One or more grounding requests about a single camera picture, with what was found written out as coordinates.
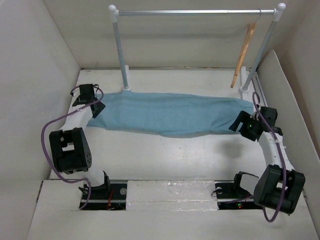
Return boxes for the light blue trousers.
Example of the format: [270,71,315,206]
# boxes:
[87,91,254,136]

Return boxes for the wooden clothes hanger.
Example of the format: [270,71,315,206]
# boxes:
[230,9,262,88]

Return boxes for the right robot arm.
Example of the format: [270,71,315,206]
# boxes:
[229,106,306,215]

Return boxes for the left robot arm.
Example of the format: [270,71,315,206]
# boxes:
[49,83,112,199]

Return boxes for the white metal clothes rack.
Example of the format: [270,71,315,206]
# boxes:
[108,3,286,95]

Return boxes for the aluminium rail on right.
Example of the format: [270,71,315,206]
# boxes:
[251,73,268,107]

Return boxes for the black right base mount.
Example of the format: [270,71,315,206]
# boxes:
[211,180,262,210]

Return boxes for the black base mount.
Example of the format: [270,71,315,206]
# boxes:
[79,181,128,211]
[211,180,262,210]

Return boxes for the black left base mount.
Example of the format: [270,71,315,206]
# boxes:
[79,181,128,211]

